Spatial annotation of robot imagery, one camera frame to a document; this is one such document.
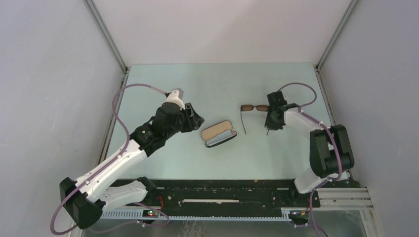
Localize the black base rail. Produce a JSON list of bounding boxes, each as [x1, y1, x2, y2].
[[152, 179, 320, 218]]

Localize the light blue cleaning cloth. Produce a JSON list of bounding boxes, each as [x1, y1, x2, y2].
[[206, 130, 236, 148]]

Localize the black glasses case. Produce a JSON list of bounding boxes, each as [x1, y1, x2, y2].
[[201, 120, 238, 148]]

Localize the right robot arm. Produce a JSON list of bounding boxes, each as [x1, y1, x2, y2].
[[265, 91, 355, 206]]

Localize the brown sunglasses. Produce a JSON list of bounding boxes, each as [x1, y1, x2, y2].
[[240, 104, 272, 137]]

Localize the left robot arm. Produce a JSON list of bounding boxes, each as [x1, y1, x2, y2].
[[59, 102, 205, 230]]

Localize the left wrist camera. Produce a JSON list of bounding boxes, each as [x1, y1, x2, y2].
[[166, 88, 185, 110]]

